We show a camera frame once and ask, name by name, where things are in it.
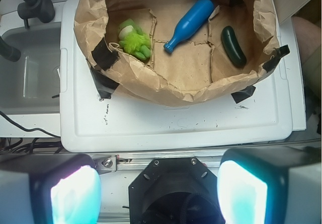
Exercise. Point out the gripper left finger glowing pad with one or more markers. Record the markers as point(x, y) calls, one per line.
point(49, 188)

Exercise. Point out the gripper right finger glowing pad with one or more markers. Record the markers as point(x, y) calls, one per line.
point(270, 185)

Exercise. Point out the blue plastic bottle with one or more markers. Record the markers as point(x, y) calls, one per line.
point(190, 23)

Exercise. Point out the grey toy sink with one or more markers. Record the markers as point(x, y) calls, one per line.
point(32, 84)

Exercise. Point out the white plastic bin lid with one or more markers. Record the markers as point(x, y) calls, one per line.
point(121, 123)

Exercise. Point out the dark green cucumber toy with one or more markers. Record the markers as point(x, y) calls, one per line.
point(232, 47)

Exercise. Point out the green plush frog toy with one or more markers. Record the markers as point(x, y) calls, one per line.
point(133, 40)

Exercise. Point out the black faucet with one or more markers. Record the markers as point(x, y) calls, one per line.
point(41, 9)

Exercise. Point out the brown paper bag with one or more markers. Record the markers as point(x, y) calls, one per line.
point(198, 69)

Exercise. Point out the aluminium rail frame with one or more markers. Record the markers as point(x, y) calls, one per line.
point(126, 161)

